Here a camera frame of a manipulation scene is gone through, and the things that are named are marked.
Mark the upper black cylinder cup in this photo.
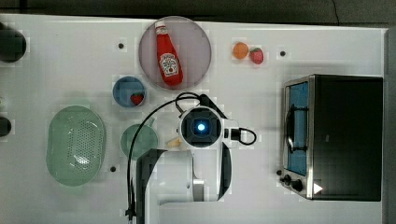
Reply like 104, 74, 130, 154
0, 29, 27, 63

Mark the orange toy fruit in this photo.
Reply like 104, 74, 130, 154
233, 42, 248, 60

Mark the black toaster oven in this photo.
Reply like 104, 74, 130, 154
277, 75, 384, 202

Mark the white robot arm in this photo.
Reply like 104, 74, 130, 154
134, 105, 240, 224

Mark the green oval colander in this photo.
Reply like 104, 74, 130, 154
46, 105, 106, 187

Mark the black cylinder cup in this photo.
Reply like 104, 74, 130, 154
0, 29, 27, 63
0, 117, 12, 137

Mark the blue bowl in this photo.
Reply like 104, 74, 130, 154
112, 77, 146, 107

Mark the toy strawberry in bowl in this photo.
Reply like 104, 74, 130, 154
130, 93, 144, 105

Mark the lower black cylinder cup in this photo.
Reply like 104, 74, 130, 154
0, 117, 12, 137

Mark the red plush ketchup bottle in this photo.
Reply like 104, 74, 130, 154
154, 21, 184, 86

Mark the green measuring cup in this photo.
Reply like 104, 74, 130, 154
120, 118, 159, 161

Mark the red toy strawberry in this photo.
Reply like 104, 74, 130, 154
249, 48, 264, 64

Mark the peeled toy banana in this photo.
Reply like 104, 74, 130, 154
166, 137, 181, 147

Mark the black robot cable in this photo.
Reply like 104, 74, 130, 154
125, 91, 258, 222

